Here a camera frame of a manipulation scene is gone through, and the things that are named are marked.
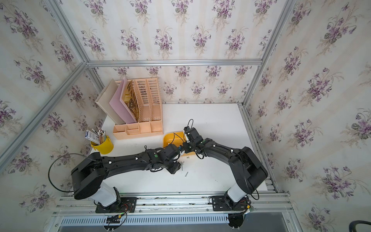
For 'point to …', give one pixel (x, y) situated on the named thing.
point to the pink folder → (116, 103)
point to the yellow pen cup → (106, 148)
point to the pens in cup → (98, 137)
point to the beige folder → (104, 98)
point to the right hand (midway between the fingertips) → (186, 145)
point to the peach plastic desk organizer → (148, 97)
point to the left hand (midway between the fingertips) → (179, 167)
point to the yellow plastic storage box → (177, 138)
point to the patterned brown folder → (129, 100)
